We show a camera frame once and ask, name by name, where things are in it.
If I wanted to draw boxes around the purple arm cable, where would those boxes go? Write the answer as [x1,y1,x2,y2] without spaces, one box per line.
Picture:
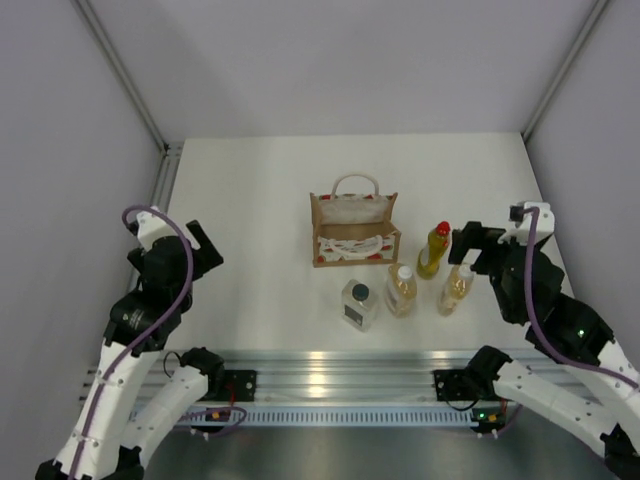
[479,206,640,439]
[67,204,247,479]

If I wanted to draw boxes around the yellow bottle with red cap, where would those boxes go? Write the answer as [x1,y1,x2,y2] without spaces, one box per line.
[416,221,451,280]

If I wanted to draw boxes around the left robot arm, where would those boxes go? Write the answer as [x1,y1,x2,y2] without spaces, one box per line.
[35,212,226,479]

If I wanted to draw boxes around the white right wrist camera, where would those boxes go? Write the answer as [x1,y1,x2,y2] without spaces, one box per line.
[501,201,556,246]

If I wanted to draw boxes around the aluminium frame post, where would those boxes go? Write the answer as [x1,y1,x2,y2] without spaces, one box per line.
[521,0,615,145]
[74,0,184,171]

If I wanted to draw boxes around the burlap watermelon canvas bag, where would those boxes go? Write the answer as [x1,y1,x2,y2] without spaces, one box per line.
[310,172,401,268]

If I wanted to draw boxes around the clear bottle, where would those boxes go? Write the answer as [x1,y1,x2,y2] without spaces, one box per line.
[341,279,379,332]

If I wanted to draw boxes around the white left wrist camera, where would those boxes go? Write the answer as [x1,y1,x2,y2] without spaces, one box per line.
[127,206,176,251]

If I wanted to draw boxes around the left aluminium frame post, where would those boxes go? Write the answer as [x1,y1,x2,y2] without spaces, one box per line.
[74,0,184,171]

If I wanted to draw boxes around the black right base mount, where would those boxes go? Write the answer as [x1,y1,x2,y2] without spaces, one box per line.
[432,369,499,403]

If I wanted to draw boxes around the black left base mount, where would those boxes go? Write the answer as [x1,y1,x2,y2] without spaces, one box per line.
[213,370,257,404]

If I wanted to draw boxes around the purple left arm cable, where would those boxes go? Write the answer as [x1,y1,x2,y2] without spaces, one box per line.
[67,204,247,479]

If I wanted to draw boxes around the slotted grey cable duct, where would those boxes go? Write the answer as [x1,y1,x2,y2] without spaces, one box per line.
[129,405,481,427]

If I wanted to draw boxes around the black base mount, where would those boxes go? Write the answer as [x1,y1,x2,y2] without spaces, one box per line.
[213,370,257,404]
[432,369,499,403]

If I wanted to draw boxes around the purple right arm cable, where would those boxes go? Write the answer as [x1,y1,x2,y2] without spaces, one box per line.
[479,206,640,439]

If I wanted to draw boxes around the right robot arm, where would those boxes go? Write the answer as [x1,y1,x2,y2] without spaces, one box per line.
[448,222,639,479]

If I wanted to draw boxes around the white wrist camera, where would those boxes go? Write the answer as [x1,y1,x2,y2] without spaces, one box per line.
[127,206,176,251]
[501,201,556,246]

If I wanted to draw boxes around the amber bottle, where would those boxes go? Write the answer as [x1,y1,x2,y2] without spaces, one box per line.
[384,263,417,318]
[437,263,475,316]

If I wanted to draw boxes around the right aluminium frame post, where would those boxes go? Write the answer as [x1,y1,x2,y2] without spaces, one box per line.
[521,0,615,145]

